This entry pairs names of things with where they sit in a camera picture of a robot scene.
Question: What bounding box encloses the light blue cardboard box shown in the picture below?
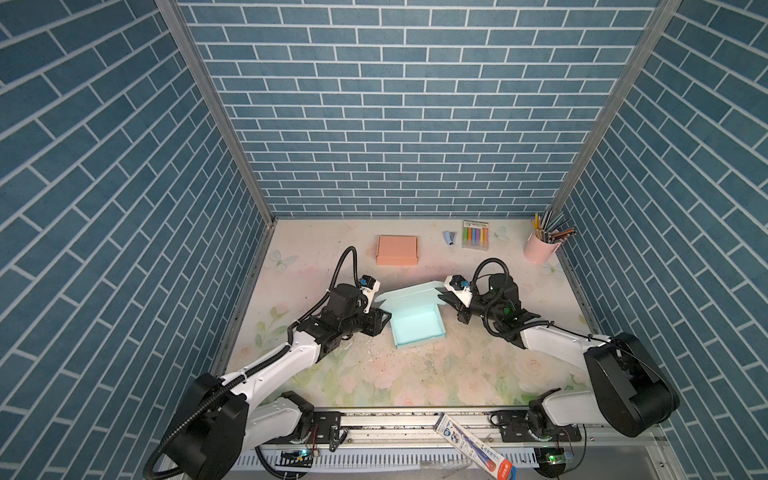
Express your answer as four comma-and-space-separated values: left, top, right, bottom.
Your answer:
377, 281, 446, 349

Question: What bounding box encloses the pink cardboard box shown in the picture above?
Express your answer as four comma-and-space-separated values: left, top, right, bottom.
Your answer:
376, 235, 419, 267

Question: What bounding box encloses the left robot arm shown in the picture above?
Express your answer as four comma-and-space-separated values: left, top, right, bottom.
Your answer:
142, 274, 391, 479

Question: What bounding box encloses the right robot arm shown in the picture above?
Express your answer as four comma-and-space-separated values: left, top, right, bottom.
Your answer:
436, 258, 680, 439

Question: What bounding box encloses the toothpaste tube box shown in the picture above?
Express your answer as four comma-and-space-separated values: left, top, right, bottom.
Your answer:
434, 413, 517, 480

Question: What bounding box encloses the pink pencil cup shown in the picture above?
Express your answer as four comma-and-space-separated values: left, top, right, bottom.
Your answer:
523, 233, 562, 265

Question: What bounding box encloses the coloured marker pack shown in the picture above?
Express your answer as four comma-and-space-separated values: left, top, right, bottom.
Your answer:
462, 220, 489, 251

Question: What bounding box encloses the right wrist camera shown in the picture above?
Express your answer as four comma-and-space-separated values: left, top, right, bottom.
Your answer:
444, 275, 473, 308

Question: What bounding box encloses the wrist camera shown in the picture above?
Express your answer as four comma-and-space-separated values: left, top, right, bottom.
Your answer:
444, 275, 473, 308
359, 275, 381, 314

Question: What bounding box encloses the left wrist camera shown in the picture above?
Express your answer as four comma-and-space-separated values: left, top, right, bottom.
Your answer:
359, 275, 381, 314

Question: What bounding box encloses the aluminium mounting rail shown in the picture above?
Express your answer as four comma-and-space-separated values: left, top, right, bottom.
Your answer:
223, 407, 684, 479

